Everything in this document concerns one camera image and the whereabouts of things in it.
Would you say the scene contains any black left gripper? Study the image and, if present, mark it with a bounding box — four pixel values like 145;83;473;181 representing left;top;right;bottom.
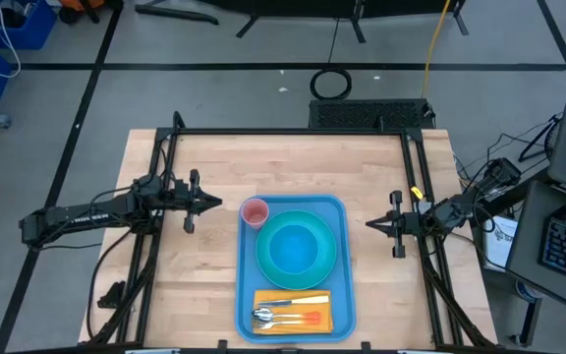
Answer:
166;168;224;234

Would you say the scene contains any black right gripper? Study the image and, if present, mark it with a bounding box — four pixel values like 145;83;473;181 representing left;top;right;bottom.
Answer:
365;190;430;260

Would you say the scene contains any pink plastic cup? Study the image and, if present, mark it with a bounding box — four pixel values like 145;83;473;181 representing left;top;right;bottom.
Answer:
240;197;271;231

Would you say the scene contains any teal plastic plate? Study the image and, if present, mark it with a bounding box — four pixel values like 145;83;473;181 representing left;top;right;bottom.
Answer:
255;208;339;291

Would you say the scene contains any blue plastic tray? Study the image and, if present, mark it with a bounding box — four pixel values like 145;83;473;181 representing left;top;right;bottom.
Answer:
234;194;358;345

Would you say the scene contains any blue plastic bowl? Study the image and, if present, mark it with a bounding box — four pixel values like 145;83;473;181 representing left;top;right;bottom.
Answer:
268;225;320;276

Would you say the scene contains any yellow cloth napkin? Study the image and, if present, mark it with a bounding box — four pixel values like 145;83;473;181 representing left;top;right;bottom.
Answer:
252;288;335;336

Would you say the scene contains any cream-handled table knife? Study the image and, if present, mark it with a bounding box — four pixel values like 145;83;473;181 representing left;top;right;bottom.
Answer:
257;294;330;309

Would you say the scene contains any orange-handled metal fork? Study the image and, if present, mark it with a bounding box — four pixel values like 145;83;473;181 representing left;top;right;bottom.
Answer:
251;316;322;331

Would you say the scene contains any black computer case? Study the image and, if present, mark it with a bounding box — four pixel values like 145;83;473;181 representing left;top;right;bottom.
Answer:
308;97;436;131

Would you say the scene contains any white printed paper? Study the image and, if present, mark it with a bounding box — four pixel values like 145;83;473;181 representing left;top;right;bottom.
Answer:
482;214;520;273

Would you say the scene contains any blue tape roll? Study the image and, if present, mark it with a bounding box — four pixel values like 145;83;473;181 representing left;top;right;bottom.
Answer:
514;280;544;302

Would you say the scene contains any black room divider screen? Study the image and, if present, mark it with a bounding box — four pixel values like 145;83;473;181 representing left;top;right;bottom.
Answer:
134;0;470;44

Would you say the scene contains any orange and black bag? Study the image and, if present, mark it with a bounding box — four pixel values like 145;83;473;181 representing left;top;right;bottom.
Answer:
58;0;123;25

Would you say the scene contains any black metal table frame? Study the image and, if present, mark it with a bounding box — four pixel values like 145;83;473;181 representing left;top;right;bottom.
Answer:
85;111;498;354

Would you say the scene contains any black coiled floor cable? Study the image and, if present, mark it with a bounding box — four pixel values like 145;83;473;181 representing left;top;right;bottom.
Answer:
309;67;354;101

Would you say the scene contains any yellow hanging cable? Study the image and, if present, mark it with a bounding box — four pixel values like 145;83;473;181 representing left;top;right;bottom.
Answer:
421;0;453;100

